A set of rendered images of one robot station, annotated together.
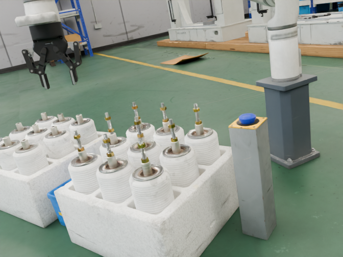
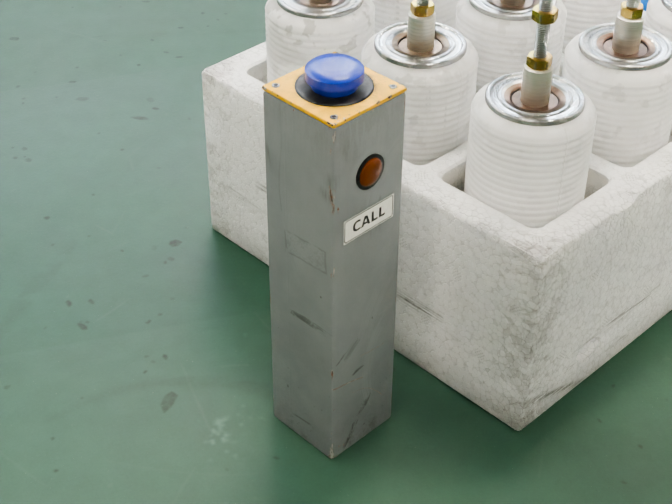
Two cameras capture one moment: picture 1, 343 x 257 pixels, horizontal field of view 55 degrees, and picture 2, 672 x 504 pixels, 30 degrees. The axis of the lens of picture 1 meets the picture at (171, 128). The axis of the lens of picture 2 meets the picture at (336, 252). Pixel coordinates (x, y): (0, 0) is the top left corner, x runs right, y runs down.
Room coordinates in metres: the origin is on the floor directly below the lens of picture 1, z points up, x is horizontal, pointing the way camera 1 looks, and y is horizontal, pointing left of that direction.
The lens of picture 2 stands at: (0.80, -0.92, 0.74)
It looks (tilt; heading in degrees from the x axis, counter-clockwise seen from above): 38 degrees down; 95
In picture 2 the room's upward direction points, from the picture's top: straight up
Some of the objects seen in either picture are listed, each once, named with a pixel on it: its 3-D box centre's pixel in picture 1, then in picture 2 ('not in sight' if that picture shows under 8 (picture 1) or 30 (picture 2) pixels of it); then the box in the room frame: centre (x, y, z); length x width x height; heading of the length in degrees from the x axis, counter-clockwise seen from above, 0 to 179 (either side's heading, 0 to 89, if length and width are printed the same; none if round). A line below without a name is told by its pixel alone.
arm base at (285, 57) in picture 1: (284, 53); not in sight; (1.10, -0.42, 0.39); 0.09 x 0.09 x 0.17; 21
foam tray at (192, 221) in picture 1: (154, 195); (496, 155); (0.86, 0.09, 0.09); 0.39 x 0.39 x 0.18; 50
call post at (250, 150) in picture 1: (254, 179); (333, 270); (0.73, -0.18, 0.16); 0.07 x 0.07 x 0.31; 50
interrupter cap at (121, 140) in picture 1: (114, 142); not in sight; (0.94, 0.18, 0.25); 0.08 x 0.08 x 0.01
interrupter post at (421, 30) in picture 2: (175, 146); (421, 31); (0.78, 0.00, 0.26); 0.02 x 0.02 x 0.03
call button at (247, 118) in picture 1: (247, 119); (334, 79); (0.73, -0.18, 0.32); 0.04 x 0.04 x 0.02
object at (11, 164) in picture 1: (17, 167); not in sight; (1.12, 0.58, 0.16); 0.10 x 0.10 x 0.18
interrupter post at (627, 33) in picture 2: (167, 126); (627, 33); (0.95, 0.01, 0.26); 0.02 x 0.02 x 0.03
